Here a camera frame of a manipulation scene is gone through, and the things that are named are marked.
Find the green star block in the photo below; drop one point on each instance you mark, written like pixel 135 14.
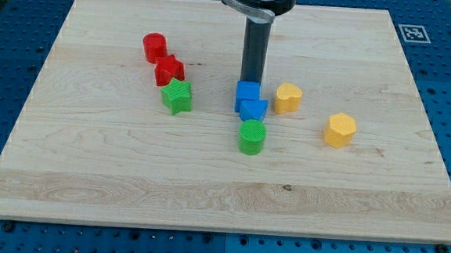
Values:
pixel 177 96

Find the red star block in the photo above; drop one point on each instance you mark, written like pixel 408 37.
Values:
pixel 168 68

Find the green cylinder block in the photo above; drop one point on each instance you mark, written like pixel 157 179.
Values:
pixel 251 137

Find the blue triangle block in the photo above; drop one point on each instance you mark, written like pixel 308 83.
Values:
pixel 253 109

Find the blue cube block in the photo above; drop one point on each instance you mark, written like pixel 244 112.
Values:
pixel 246 90

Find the yellow heart block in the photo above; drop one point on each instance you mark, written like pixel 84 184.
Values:
pixel 288 98

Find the wooden board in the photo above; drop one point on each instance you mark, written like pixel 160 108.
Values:
pixel 95 145

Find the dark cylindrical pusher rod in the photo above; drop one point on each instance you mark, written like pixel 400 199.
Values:
pixel 256 40

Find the red cylinder block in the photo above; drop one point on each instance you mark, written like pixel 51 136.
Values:
pixel 155 46

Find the yellow hexagon block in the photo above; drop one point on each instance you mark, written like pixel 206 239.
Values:
pixel 339 130

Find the white fiducial marker tag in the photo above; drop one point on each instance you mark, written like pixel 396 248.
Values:
pixel 414 33

